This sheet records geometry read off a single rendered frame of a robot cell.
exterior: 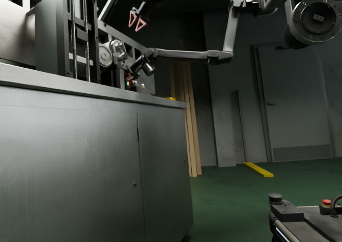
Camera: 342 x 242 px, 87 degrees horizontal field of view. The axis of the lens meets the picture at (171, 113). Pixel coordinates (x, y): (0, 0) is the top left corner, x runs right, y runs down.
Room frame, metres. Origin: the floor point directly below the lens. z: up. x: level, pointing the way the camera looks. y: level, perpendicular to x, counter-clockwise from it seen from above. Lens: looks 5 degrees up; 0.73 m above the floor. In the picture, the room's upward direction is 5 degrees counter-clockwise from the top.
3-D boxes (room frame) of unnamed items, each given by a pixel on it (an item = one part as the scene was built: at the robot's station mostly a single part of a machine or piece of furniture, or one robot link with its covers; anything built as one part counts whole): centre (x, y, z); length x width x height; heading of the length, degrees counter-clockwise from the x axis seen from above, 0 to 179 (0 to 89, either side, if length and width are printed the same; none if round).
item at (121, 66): (1.04, 0.27, 1.05); 0.06 x 0.05 x 0.31; 62
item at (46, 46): (0.87, 0.59, 1.17); 0.34 x 0.05 x 0.54; 62
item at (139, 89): (1.33, 0.35, 1.00); 0.40 x 0.16 x 0.06; 62
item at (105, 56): (1.04, 0.46, 1.18); 0.26 x 0.12 x 0.12; 62
